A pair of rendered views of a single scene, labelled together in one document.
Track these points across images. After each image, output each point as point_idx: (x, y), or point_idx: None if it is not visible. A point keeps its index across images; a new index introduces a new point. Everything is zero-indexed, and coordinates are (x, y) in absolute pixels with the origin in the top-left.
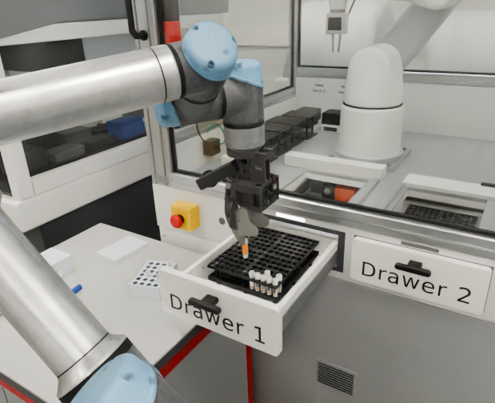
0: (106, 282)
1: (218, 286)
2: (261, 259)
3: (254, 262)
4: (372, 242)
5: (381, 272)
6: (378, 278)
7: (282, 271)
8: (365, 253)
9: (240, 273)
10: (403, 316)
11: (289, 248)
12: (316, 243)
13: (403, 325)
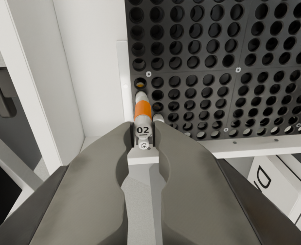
0: None
1: (29, 98)
2: (211, 75)
3: (189, 72)
4: (291, 214)
5: (259, 190)
6: (254, 181)
7: (184, 131)
8: (279, 192)
9: (136, 71)
10: (235, 168)
11: (274, 97)
12: (297, 133)
13: (230, 162)
